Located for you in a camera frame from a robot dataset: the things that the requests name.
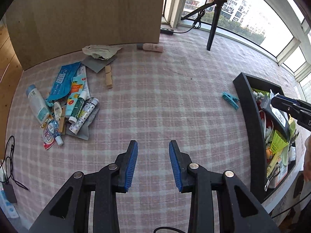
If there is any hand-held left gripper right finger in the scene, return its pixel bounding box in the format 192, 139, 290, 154
169, 140, 281, 233

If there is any pink bottle dark cap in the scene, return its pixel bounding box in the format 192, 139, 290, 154
137, 43, 164, 53

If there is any white lotion bottle blue cap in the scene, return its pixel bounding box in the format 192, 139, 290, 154
26, 84, 50, 124

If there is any red white sachet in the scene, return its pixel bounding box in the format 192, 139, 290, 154
42, 124, 57, 150

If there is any black usb cable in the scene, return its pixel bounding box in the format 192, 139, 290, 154
0, 136, 30, 191

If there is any black storage tray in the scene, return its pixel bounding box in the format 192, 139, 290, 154
233, 72, 297, 203

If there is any white blue patterned tube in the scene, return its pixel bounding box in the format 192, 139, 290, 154
69, 97, 100, 135

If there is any grey pouch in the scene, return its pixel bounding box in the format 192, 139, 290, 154
66, 107, 100, 140

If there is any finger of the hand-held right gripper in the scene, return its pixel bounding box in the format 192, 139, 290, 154
276, 95, 300, 103
270, 98, 304, 115

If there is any white green packet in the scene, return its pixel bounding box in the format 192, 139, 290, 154
77, 65, 88, 95

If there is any black tripod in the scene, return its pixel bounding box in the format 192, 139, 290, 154
181, 0, 230, 51

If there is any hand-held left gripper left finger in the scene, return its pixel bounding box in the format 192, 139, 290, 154
29, 140, 138, 233

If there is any black power adapter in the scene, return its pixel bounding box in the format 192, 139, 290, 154
2, 183, 17, 204

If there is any wooden plank panel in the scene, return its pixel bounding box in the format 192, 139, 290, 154
0, 22, 23, 161

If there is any grey flat packet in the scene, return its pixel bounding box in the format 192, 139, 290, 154
83, 55, 117, 73

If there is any torn grey paper envelope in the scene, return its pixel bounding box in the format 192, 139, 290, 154
82, 44, 122, 60

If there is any wooden clothespin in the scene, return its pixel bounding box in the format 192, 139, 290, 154
58, 113, 66, 135
104, 65, 114, 89

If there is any blue foil packet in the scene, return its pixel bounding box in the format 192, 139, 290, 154
47, 62, 81, 101

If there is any grapefruit print cream tube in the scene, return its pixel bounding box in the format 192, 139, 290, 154
65, 75, 87, 116

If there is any person's right hand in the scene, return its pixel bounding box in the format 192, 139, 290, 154
303, 136, 311, 182

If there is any small blue eye drops bottle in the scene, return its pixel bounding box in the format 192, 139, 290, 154
47, 119, 64, 146

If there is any white orange paper box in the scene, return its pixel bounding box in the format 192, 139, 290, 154
268, 160, 295, 189

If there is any green lip balm stick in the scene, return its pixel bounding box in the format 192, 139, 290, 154
69, 91, 87, 124

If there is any white cord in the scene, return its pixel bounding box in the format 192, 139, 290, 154
262, 117, 274, 144

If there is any silver metal clip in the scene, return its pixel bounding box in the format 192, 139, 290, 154
264, 164, 281, 192

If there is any light wooden board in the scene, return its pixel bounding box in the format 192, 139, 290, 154
5, 0, 167, 71

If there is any lime green mesh basket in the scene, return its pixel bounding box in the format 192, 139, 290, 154
270, 129, 289, 154

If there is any small white bottle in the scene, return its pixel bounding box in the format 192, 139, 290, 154
53, 102, 62, 120

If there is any lime green packet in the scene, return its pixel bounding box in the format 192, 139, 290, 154
251, 87, 271, 100

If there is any black ring light cable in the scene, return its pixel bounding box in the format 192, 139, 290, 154
174, 2, 207, 34

